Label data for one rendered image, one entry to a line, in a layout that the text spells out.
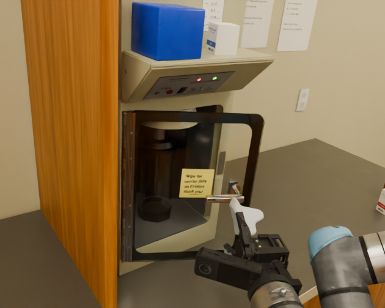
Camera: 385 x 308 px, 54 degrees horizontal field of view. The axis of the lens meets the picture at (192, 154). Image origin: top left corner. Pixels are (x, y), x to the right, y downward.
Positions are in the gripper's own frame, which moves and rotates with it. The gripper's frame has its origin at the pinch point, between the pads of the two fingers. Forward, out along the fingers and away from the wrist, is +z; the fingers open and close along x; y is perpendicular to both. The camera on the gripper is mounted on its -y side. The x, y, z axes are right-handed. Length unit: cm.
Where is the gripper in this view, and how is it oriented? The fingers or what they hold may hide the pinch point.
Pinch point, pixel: (227, 223)
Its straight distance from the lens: 78.7
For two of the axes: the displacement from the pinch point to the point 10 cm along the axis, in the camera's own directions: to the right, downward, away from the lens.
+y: 9.8, 0.1, 1.9
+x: 0.9, -9.1, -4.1
